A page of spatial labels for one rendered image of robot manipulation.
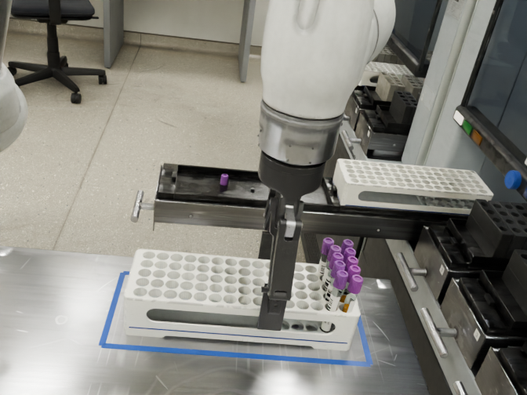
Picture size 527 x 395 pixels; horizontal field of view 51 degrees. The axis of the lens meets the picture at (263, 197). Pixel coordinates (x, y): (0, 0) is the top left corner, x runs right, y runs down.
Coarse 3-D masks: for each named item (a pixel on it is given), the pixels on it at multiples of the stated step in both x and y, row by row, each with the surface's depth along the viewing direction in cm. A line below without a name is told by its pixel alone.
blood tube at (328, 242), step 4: (324, 240) 73; (328, 240) 73; (332, 240) 73; (324, 244) 73; (328, 244) 72; (332, 244) 72; (324, 248) 73; (328, 248) 73; (324, 252) 73; (328, 252) 73; (324, 256) 74; (320, 260) 75; (324, 260) 74; (320, 264) 75; (324, 264) 74; (320, 268) 75; (324, 268) 75; (320, 272) 75
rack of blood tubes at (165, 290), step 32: (160, 256) 75; (192, 256) 75; (224, 256) 76; (128, 288) 68; (160, 288) 68; (192, 288) 69; (224, 288) 70; (256, 288) 71; (320, 288) 72; (128, 320) 68; (160, 320) 72; (192, 320) 72; (224, 320) 73; (256, 320) 74; (288, 320) 72; (320, 320) 69; (352, 320) 69
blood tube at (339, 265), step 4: (336, 260) 69; (336, 264) 68; (340, 264) 69; (344, 264) 69; (336, 268) 68; (340, 268) 68; (344, 268) 69; (332, 272) 69; (336, 272) 69; (332, 276) 69; (332, 280) 70; (332, 284) 70; (328, 288) 71; (332, 288) 70; (328, 292) 71; (328, 296) 71; (328, 300) 71; (320, 328) 73
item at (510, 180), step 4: (508, 172) 87; (512, 172) 85; (516, 172) 85; (508, 176) 86; (512, 176) 85; (516, 176) 85; (520, 176) 85; (504, 180) 87; (508, 180) 86; (512, 180) 85; (516, 180) 85; (520, 180) 85; (508, 184) 86; (512, 184) 85; (516, 184) 85; (520, 184) 85; (508, 188) 86; (512, 188) 86; (516, 188) 86
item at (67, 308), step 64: (0, 256) 79; (64, 256) 80; (128, 256) 83; (0, 320) 69; (64, 320) 70; (384, 320) 78; (0, 384) 61; (64, 384) 62; (128, 384) 63; (192, 384) 64; (256, 384) 65; (320, 384) 67; (384, 384) 68
